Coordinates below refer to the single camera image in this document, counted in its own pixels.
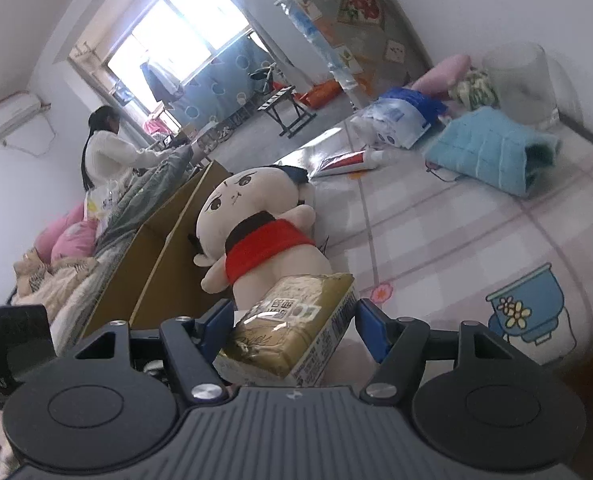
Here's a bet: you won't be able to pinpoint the plush doll with red top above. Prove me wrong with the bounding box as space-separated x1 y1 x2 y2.
192 162 377 388

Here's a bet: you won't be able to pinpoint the blue cloth with circles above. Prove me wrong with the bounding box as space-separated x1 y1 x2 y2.
176 35 272 126

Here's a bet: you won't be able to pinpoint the pink plush cushion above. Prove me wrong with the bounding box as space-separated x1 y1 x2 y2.
411 54 473 96

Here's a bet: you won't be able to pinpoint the folding stool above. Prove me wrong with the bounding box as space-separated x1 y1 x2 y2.
257 85 317 138

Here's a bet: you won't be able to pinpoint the window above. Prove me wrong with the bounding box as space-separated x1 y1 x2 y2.
69 0 252 106

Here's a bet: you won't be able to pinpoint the white air conditioner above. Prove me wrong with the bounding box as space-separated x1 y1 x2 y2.
0 91 54 147

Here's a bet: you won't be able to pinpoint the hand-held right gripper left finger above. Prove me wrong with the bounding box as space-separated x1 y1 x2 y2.
71 298 236 406

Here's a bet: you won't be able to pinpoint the brown cardboard box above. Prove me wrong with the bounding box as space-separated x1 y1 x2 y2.
79 160 232 333

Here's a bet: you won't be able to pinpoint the blue white wet wipes pack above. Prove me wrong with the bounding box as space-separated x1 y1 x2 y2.
351 87 447 150

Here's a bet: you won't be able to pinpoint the folded patterned mattress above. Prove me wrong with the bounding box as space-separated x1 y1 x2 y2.
266 0 435 103

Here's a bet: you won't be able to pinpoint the beige quilted jacket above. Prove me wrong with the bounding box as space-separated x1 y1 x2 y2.
14 252 100 321

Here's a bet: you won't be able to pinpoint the orange bag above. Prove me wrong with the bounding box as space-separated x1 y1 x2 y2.
299 79 343 109

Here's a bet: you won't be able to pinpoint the blue checked towel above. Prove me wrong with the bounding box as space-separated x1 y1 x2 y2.
423 106 562 198

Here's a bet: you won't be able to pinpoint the gold tissue pack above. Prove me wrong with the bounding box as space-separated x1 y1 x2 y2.
212 273 358 388

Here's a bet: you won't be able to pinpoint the clear glass cup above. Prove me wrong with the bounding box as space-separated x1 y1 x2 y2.
481 42 572 128

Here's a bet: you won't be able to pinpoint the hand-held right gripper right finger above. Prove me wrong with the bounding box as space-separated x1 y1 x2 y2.
355 298 525 405

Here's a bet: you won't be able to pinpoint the hanging clothes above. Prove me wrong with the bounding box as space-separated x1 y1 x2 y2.
140 60 182 106

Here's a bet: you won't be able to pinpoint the clear plastic bag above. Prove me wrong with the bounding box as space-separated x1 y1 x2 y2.
85 180 127 226

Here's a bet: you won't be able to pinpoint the pink pillow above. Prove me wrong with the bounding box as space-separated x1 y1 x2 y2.
34 204 84 256
51 220 100 263

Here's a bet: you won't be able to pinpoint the red toothpaste tube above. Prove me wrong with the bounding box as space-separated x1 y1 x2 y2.
311 149 395 180

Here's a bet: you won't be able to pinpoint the floral fabric scrunchie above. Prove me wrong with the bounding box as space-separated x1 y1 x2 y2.
449 67 500 110

